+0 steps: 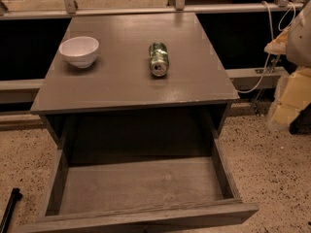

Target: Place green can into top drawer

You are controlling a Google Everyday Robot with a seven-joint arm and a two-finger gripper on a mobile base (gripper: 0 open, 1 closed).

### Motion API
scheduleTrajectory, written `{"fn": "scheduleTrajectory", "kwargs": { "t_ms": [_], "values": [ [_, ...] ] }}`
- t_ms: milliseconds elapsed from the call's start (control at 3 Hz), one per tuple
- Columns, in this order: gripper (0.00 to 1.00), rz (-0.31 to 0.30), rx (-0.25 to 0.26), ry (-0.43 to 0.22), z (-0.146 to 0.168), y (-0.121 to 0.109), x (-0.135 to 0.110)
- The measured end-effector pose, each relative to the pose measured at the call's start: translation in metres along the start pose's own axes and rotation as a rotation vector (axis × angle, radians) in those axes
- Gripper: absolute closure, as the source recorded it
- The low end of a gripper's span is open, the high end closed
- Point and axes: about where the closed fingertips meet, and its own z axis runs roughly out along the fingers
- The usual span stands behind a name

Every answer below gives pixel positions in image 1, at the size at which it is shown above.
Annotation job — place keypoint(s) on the green soda can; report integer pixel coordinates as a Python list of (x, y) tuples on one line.
[(159, 61)]

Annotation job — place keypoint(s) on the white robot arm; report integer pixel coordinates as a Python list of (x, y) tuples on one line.
[(293, 91)]

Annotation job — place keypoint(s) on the open grey top drawer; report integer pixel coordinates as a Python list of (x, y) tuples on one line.
[(142, 197)]

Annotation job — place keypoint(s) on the grey wooden cabinet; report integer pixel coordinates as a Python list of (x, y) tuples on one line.
[(116, 108)]

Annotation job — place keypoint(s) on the white ceramic bowl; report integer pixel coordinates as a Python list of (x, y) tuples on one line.
[(80, 52)]

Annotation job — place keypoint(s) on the grey horizontal beam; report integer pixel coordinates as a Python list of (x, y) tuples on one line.
[(24, 91)]

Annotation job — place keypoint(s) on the black bar on floor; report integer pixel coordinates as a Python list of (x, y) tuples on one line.
[(7, 216)]

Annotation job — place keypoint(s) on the metal frame rail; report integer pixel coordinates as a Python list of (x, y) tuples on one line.
[(129, 8)]

